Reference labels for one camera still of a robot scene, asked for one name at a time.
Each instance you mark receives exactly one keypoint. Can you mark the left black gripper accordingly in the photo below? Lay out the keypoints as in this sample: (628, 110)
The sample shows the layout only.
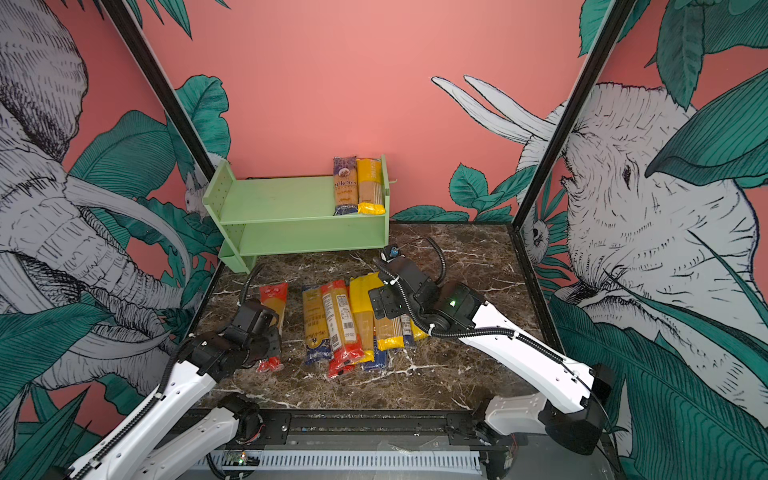
(275, 341)

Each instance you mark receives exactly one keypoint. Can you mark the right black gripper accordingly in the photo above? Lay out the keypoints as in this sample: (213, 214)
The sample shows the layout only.
(389, 296)

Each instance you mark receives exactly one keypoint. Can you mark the red yellow spaghetti pack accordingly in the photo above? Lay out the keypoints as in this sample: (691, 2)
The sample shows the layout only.
(275, 298)

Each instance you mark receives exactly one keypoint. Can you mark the red spaghetti pack white label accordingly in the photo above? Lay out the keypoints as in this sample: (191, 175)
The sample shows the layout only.
(344, 339)

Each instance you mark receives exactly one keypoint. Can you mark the yellow spaghetti pack top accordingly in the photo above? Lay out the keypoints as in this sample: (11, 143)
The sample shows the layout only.
(370, 187)

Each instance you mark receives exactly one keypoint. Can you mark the blue Ankara spaghetti pack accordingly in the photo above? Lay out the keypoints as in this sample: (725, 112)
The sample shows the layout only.
(345, 185)

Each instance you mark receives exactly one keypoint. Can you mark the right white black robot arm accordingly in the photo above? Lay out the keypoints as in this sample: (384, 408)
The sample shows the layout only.
(569, 402)

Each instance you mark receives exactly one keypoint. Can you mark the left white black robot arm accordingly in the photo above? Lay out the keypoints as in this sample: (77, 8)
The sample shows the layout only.
(137, 449)

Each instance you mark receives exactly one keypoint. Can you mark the green wooden two-tier shelf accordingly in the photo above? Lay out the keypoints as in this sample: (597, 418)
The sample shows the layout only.
(273, 216)

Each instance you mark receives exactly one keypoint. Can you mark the yellow spaghetti pack white label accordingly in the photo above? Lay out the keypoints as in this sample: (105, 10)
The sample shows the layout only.
(411, 333)

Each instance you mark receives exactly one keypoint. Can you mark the yellow spaghetti pack barcode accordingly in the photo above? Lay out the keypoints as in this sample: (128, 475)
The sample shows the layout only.
(363, 313)

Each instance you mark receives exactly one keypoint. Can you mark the yellow Pastatime spaghetti pack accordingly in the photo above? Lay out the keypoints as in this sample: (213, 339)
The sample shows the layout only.
(389, 331)

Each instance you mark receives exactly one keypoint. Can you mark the blue yellow spaghetti pack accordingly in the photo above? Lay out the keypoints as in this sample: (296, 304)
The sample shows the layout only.
(316, 334)

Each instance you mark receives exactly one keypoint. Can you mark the blue spaghetti pack underneath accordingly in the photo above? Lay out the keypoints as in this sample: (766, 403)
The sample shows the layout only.
(380, 362)

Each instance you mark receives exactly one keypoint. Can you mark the white perforated strip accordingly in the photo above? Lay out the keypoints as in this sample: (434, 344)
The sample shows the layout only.
(465, 462)

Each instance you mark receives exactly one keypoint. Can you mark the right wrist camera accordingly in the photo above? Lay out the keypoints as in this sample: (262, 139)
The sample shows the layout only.
(390, 252)

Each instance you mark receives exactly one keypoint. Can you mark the right black frame post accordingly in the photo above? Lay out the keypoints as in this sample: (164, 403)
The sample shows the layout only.
(608, 34)

